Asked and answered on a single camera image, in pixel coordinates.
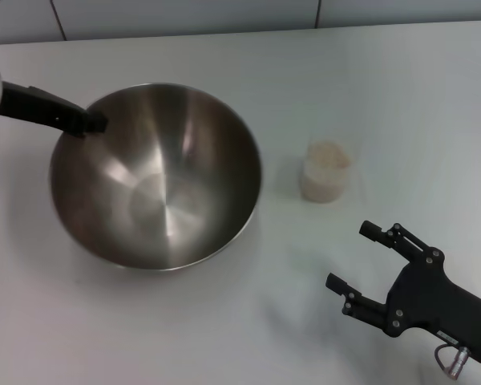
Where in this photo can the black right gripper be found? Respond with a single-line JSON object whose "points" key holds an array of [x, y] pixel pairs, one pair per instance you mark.
{"points": [[433, 302]]}

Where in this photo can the clear plastic measuring cup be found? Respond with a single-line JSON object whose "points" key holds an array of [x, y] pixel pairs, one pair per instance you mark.
{"points": [[324, 188]]}

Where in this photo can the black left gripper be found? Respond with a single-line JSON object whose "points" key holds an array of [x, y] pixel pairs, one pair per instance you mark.
{"points": [[36, 106]]}

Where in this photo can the stainless steel mixing bowl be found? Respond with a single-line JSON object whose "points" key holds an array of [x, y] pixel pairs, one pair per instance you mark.
{"points": [[156, 180]]}

